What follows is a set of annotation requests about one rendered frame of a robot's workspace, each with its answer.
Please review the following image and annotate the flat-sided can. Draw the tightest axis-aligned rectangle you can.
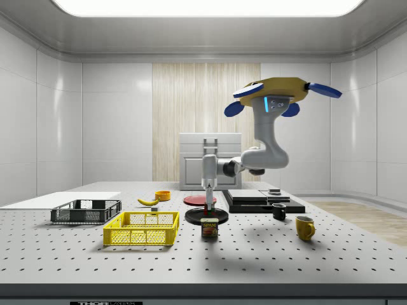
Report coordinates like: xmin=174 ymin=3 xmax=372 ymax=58
xmin=200 ymin=217 xmax=220 ymax=238

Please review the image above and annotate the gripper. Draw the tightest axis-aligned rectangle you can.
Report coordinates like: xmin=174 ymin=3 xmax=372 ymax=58
xmin=205 ymin=186 xmax=216 ymax=213

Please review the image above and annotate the dark grey basket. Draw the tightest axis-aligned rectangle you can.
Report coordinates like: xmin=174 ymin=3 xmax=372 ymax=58
xmin=50 ymin=199 xmax=123 ymax=225

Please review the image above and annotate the yellow basket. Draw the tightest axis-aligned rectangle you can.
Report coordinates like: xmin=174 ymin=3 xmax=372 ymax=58
xmin=102 ymin=211 xmax=181 ymax=247

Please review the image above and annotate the white cabinet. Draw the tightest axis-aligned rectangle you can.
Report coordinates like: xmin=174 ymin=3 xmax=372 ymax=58
xmin=179 ymin=132 xmax=244 ymax=191

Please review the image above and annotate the black stove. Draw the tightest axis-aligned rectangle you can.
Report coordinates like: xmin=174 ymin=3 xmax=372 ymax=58
xmin=221 ymin=188 xmax=307 ymax=214

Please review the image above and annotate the white board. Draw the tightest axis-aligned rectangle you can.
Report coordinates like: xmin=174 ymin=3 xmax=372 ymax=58
xmin=0 ymin=191 xmax=122 ymax=210

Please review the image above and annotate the black plate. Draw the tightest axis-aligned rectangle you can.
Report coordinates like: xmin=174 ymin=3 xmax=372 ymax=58
xmin=184 ymin=207 xmax=230 ymax=224

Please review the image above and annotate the red plate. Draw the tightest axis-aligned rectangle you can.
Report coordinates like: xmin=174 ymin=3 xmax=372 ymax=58
xmin=183 ymin=194 xmax=217 ymax=207

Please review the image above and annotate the yellow mug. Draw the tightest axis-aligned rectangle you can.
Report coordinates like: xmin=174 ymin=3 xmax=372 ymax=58
xmin=295 ymin=215 xmax=317 ymax=241

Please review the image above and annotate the black mug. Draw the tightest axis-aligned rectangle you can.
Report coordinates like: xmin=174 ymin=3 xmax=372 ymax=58
xmin=272 ymin=203 xmax=287 ymax=221

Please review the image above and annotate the drone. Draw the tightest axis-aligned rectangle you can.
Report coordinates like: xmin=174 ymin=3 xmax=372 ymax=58
xmin=223 ymin=77 xmax=343 ymax=118

